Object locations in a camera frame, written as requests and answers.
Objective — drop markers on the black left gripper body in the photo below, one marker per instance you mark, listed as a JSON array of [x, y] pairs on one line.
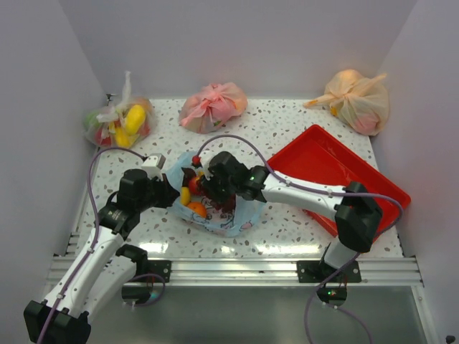
[[156, 195]]

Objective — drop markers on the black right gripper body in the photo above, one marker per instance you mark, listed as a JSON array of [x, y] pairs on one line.
[[218, 188]]

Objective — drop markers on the purple grape bunch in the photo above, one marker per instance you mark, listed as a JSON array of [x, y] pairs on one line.
[[225, 207]]

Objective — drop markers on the orange round fruit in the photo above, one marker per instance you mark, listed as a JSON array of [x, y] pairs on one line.
[[198, 208]]

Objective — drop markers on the blue printed plastic bag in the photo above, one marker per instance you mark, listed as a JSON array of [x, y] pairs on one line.
[[246, 215]]

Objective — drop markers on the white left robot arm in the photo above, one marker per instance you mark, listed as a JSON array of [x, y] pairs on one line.
[[104, 264]]

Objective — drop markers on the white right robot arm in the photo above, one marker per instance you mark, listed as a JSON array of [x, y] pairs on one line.
[[356, 215]]

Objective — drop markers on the yellow fruit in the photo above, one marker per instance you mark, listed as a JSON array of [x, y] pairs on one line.
[[185, 196]]

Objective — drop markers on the pink knotted plastic bag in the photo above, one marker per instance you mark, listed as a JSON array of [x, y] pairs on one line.
[[210, 109]]

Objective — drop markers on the clear bag with fruit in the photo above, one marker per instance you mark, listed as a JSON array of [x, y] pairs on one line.
[[123, 122]]

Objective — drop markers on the orange knotted plastic bag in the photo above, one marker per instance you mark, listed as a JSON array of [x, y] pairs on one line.
[[360, 102]]

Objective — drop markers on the red plastic tray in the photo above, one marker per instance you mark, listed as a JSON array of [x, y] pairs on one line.
[[317, 156]]

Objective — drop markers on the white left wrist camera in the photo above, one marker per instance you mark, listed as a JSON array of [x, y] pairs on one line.
[[153, 165]]

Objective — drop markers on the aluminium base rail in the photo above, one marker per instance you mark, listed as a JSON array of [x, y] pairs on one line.
[[196, 259]]

